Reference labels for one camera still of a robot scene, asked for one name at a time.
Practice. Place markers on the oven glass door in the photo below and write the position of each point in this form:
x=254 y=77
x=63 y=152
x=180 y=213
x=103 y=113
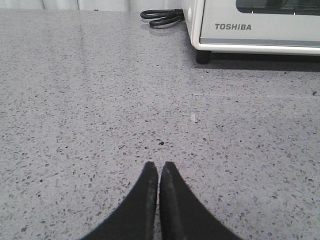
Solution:
x=294 y=23

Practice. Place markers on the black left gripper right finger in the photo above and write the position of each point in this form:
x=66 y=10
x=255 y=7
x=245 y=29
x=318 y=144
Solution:
x=182 y=215

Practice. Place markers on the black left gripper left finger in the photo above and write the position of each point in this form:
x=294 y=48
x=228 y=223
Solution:
x=134 y=218

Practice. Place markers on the white Toshiba toaster oven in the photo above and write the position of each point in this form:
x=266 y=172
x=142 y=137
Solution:
x=193 y=13

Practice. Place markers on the white curtain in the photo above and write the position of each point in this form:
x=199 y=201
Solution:
x=91 y=5

